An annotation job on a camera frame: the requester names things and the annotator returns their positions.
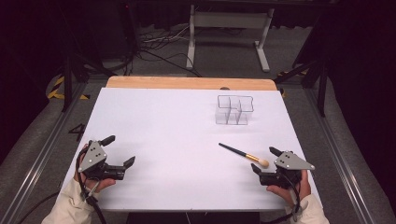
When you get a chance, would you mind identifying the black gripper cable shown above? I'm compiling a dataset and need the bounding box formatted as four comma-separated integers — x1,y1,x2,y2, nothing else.
261,172,303,224
75,146,108,224

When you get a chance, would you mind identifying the white metal stand frame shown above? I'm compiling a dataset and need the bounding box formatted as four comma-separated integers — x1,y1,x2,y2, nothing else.
185,4,276,73

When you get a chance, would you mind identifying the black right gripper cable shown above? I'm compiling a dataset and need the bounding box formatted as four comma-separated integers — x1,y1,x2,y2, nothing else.
261,172,303,224

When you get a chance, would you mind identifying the clear acrylic compartment organizer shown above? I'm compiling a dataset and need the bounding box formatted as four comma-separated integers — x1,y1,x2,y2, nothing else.
214,94,255,126

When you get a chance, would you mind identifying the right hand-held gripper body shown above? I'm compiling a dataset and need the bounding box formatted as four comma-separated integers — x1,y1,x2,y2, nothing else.
259,150,316,190

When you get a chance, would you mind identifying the bundle of floor cables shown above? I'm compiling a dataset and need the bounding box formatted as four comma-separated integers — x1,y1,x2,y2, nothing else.
124,24,204,78

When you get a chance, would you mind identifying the black handled makeup brush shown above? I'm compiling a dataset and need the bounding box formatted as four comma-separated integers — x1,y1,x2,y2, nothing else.
218,142,270,169

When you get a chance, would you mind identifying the person's left hand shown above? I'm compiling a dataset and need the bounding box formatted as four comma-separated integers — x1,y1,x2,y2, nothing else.
73,143,117,194

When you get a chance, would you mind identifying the person's right hand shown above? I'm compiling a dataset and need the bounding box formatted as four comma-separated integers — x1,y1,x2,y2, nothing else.
266,169,312,208

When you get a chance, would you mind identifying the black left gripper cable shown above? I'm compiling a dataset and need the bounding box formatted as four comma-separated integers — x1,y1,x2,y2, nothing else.
75,146,108,224

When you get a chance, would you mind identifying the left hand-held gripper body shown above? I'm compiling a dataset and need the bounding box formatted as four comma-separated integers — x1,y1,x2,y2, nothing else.
78,139,128,181

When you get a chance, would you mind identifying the black tripod stand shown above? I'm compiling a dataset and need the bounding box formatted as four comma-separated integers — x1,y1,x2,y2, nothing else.
60,36,118,114
274,57,330,119

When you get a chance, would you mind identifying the aluminium floor rail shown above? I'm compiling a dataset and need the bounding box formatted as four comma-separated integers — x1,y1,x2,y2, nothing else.
304,88,376,224
0,81,90,224

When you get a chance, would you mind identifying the black floor cable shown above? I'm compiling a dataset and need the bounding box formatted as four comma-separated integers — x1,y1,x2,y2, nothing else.
17,190,61,224

